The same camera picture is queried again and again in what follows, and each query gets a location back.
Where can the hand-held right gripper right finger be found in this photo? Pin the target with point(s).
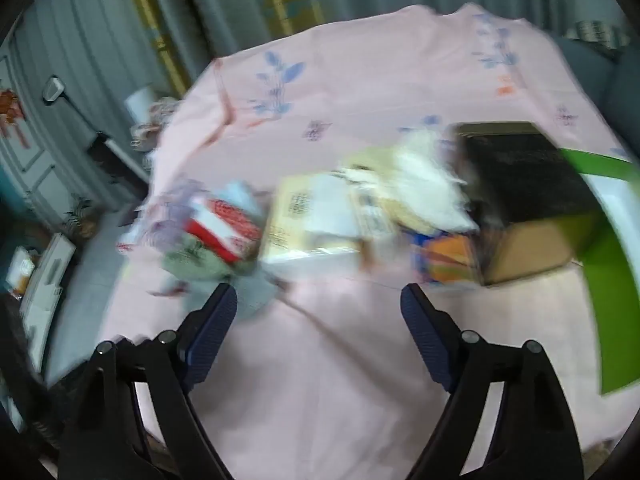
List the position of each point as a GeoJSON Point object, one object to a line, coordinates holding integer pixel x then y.
{"type": "Point", "coordinates": [425, 340]}

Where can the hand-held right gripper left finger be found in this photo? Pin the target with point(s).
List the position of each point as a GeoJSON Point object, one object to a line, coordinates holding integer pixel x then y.
{"type": "Point", "coordinates": [212, 330]}

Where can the blue floral tissue pack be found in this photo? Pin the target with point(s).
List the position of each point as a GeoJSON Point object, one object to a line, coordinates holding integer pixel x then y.
{"type": "Point", "coordinates": [445, 255]}

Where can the red white patterned packet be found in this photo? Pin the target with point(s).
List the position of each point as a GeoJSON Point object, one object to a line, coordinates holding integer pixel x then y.
{"type": "Point", "coordinates": [220, 225]}

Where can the cream fluffy towel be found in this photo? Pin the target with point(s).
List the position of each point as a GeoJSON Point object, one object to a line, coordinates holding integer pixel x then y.
{"type": "Point", "coordinates": [425, 180]}

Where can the yellow plastic packet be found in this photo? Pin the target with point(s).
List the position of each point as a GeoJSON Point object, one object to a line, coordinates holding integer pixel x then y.
{"type": "Point", "coordinates": [320, 210]}

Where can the green cardboard box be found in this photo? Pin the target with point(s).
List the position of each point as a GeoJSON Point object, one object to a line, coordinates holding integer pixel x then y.
{"type": "Point", "coordinates": [615, 285]}

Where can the white cabinet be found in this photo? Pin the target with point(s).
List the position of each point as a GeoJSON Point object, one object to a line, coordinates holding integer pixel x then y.
{"type": "Point", "coordinates": [47, 280]}

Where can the potted plant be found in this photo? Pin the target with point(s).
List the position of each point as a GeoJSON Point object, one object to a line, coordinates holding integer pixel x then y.
{"type": "Point", "coordinates": [80, 217]}

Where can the black box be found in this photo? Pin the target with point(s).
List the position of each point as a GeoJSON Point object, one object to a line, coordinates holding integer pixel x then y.
{"type": "Point", "coordinates": [520, 180]}

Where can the black side table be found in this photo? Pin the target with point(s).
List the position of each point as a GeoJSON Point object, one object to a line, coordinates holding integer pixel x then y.
{"type": "Point", "coordinates": [112, 160]}

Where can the orange yellow box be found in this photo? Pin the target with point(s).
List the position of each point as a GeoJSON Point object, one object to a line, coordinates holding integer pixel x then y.
{"type": "Point", "coordinates": [21, 272]}

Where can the floral patterned cloth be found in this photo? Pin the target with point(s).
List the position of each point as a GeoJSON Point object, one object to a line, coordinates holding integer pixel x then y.
{"type": "Point", "coordinates": [150, 130]}

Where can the white lampshade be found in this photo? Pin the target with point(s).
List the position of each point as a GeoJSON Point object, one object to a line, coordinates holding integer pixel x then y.
{"type": "Point", "coordinates": [139, 105]}

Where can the pink printed bedsheet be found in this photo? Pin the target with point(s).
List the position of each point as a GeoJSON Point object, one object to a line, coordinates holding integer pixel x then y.
{"type": "Point", "coordinates": [375, 85]}

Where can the floor lamp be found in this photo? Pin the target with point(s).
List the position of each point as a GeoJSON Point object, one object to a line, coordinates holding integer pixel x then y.
{"type": "Point", "coordinates": [52, 89]}

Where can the grey sofa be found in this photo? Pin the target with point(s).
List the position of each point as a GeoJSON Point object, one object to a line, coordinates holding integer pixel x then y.
{"type": "Point", "coordinates": [590, 75]}

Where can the striped pillow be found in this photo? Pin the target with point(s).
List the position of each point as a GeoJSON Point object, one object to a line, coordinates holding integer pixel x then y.
{"type": "Point", "coordinates": [597, 32]}

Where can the red wall ornament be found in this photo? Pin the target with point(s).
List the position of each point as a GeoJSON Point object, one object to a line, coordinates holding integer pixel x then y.
{"type": "Point", "coordinates": [7, 110]}

